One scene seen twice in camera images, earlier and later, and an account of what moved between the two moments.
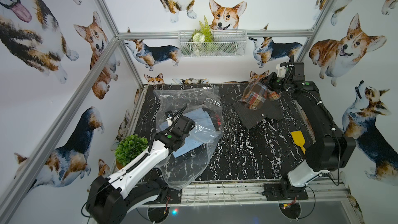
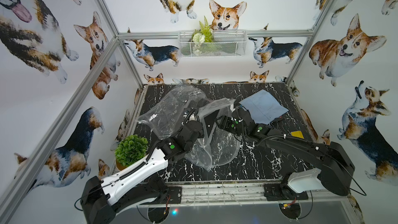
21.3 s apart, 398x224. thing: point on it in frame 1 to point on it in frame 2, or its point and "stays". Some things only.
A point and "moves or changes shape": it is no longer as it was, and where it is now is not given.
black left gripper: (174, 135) to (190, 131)
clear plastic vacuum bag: (205, 106) moves or changes shape
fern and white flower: (200, 36) stays
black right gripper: (271, 78) to (225, 121)
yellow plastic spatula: (299, 139) stays
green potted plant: (128, 149) stays
